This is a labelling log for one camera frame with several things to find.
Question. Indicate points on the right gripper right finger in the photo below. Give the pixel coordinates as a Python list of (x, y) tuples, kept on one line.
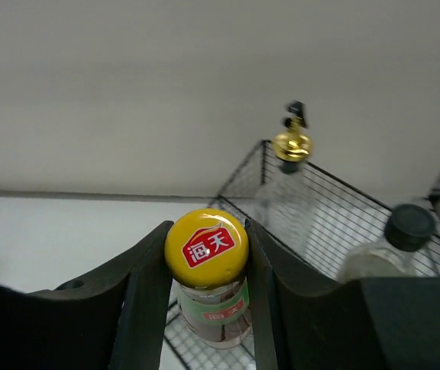
[(303, 319)]

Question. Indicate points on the yellow cap sauce bottle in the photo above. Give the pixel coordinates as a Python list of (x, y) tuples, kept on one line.
[(206, 251)]

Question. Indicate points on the black wire basket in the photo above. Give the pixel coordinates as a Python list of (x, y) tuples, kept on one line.
[(344, 217)]

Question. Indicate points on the glass oil bottle gold spout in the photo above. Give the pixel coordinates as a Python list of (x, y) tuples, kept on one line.
[(285, 205)]

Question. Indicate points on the black cap sauce bottle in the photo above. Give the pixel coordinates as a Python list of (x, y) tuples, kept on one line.
[(408, 229)]

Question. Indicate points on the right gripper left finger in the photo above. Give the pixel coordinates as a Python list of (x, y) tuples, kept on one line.
[(112, 317)]

